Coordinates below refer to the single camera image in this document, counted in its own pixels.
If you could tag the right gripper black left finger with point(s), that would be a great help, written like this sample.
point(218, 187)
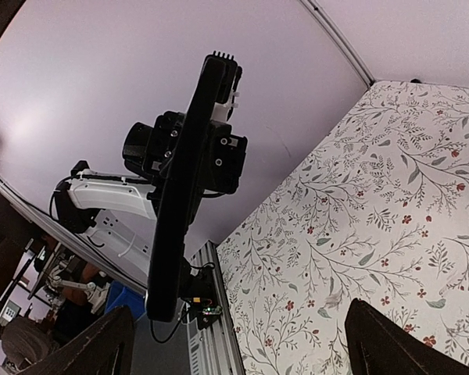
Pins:
point(106, 347)

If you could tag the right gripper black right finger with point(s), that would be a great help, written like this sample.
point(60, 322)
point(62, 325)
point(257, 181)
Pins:
point(376, 345)

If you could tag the black phone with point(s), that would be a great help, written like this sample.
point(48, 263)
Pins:
point(178, 192)

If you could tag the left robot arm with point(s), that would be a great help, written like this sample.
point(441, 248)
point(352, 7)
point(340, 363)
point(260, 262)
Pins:
point(85, 203)

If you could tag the floral table mat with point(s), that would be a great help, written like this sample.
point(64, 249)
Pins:
point(378, 211)

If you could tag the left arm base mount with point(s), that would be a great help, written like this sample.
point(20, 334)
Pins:
point(197, 288)

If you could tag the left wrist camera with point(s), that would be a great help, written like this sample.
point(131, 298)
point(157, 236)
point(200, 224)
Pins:
point(225, 102)

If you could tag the aluminium frame post left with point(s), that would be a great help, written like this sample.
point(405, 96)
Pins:
point(339, 39)

